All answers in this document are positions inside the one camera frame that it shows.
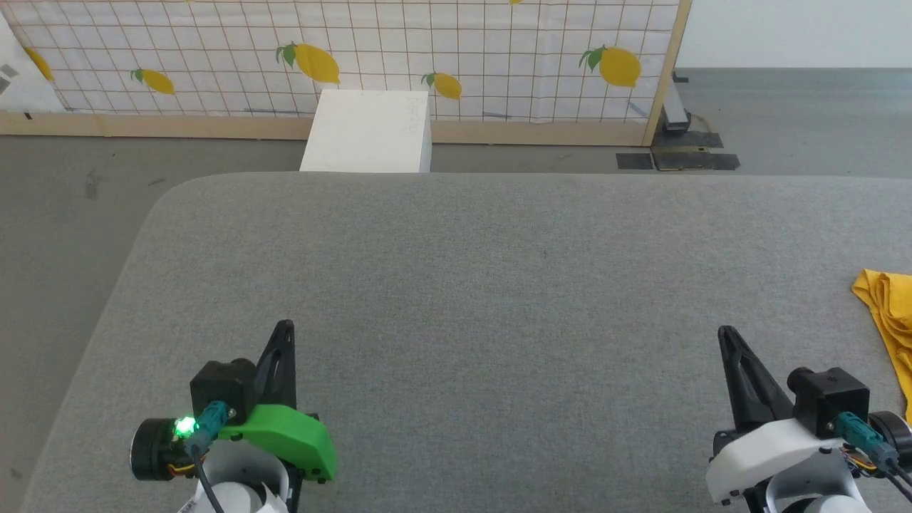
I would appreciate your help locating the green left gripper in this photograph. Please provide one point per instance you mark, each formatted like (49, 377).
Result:
(292, 438)

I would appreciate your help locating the large black floor mat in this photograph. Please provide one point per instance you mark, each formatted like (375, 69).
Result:
(695, 153)

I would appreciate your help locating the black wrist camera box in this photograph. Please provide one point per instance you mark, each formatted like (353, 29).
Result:
(830, 395)
(221, 385)

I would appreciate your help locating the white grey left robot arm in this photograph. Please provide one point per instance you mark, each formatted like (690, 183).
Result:
(235, 491)

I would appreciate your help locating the white rectangular box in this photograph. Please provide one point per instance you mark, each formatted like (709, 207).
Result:
(367, 132)

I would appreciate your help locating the small black floor patch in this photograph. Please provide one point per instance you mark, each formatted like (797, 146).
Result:
(634, 161)

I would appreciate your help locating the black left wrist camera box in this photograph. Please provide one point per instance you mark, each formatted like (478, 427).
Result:
(221, 385)

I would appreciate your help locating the lemon print grid screen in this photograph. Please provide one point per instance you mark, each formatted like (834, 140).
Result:
(463, 43)

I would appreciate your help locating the grey metal screen foot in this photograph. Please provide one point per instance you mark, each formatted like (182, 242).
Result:
(675, 114)

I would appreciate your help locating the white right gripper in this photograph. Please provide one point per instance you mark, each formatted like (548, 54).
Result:
(762, 452)

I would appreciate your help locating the yellow garment with white print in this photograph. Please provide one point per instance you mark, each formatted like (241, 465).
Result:
(894, 320)

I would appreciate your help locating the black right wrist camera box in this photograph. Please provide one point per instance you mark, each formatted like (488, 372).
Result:
(830, 395)

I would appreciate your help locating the white board with grey marks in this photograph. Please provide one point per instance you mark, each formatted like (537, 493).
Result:
(21, 78)

